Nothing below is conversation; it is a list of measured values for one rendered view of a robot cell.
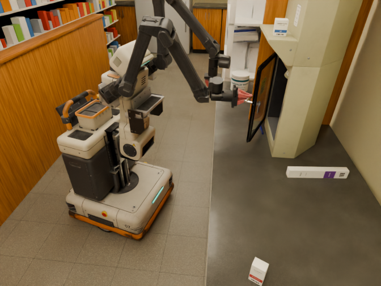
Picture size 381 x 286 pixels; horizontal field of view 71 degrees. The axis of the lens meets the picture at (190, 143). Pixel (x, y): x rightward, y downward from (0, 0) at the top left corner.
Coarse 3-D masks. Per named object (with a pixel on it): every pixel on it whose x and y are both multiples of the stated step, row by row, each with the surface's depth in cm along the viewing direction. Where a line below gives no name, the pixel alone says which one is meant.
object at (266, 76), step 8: (272, 64) 134; (264, 72) 124; (272, 72) 139; (256, 80) 117; (264, 80) 128; (264, 88) 133; (264, 96) 139; (264, 104) 145; (256, 112) 134; (264, 112) 152; (256, 120) 139; (248, 128) 131; (248, 136) 134
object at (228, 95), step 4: (232, 88) 135; (224, 92) 132; (228, 92) 132; (232, 92) 132; (224, 96) 132; (228, 96) 132; (232, 96) 131; (224, 100) 134; (228, 100) 133; (232, 100) 132; (232, 104) 133
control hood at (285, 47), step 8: (264, 24) 129; (272, 24) 129; (264, 32) 116; (272, 32) 115; (288, 32) 115; (272, 40) 104; (280, 40) 104; (288, 40) 104; (296, 40) 104; (280, 48) 105; (288, 48) 105; (296, 48) 105; (280, 56) 107; (288, 56) 107; (288, 64) 109
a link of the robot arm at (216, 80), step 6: (210, 78) 128; (216, 78) 128; (222, 78) 128; (210, 84) 127; (216, 84) 126; (222, 84) 127; (210, 90) 131; (216, 90) 129; (204, 96) 132; (204, 102) 134
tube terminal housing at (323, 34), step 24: (312, 0) 95; (336, 0) 94; (360, 0) 104; (288, 24) 120; (312, 24) 99; (336, 24) 100; (312, 48) 104; (336, 48) 109; (312, 72) 109; (336, 72) 120; (288, 96) 116; (312, 96) 116; (288, 120) 123; (312, 120) 128; (288, 144) 130; (312, 144) 143
